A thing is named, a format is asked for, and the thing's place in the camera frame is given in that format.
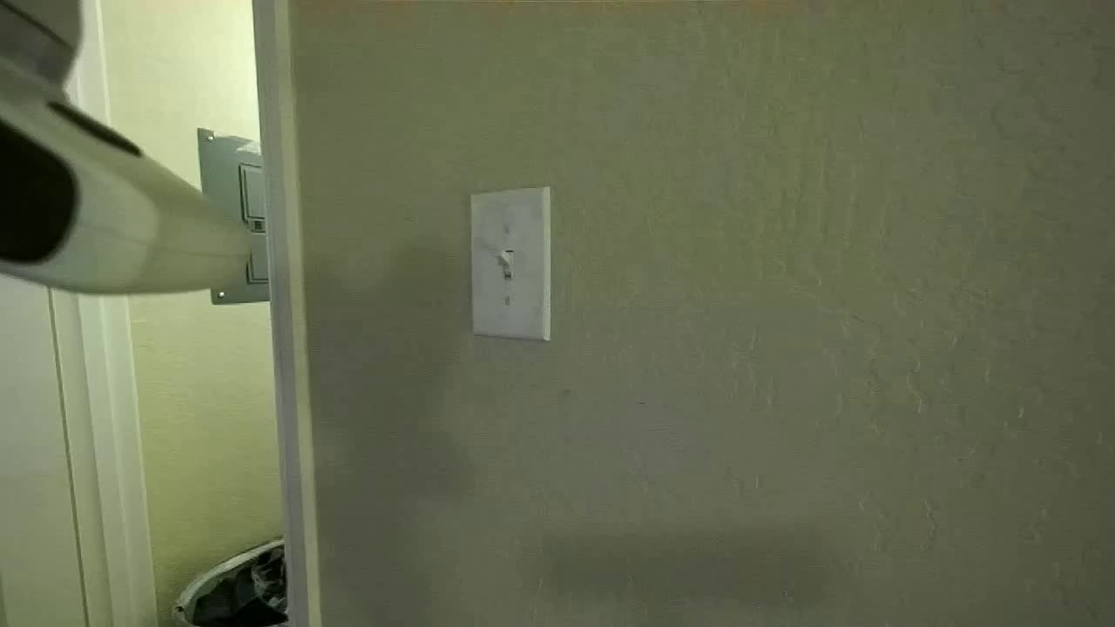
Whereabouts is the black trash bin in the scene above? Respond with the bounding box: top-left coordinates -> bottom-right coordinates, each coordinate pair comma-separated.
171,538 -> 292,627

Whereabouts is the white light switch plate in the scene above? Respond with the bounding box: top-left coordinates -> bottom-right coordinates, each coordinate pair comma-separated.
466,183 -> 556,344

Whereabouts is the white wall corner trim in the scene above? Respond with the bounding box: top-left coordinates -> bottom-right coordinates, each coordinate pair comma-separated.
252,0 -> 327,627

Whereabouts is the grey wall bracket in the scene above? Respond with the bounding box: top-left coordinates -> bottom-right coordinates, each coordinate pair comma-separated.
192,124 -> 277,311

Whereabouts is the white door frame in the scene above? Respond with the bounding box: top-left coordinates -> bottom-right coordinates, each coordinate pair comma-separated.
43,0 -> 162,627

